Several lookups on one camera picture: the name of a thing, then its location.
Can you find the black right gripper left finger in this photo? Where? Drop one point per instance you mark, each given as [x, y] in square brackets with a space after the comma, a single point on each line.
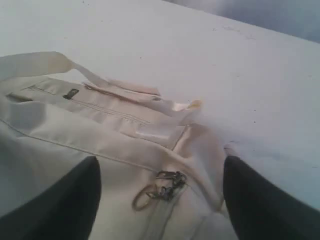
[65, 211]

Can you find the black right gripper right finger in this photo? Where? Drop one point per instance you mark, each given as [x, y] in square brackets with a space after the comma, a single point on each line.
[259, 210]

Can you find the cream canvas bag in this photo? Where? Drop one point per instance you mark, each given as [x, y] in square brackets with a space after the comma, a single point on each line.
[161, 173]

